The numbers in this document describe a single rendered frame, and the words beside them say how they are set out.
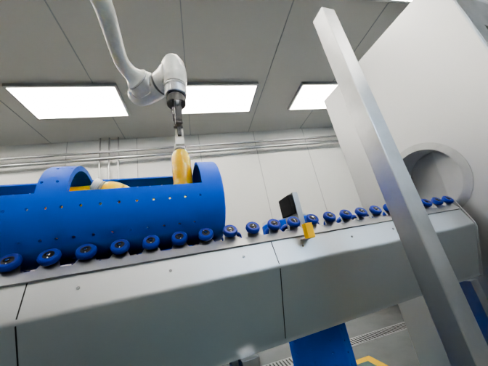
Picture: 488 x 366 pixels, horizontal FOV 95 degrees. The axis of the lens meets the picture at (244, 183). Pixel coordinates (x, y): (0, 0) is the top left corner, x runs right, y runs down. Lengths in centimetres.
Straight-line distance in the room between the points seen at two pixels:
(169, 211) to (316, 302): 52
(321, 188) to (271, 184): 105
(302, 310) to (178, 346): 36
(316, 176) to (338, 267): 415
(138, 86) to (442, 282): 118
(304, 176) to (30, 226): 445
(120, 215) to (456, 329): 84
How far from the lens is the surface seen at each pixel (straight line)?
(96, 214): 68
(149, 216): 67
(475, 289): 136
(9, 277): 75
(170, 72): 105
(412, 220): 73
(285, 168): 468
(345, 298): 88
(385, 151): 76
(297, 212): 87
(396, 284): 103
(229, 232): 68
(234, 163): 445
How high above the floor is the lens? 87
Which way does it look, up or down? 19 degrees up
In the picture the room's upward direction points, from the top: 11 degrees counter-clockwise
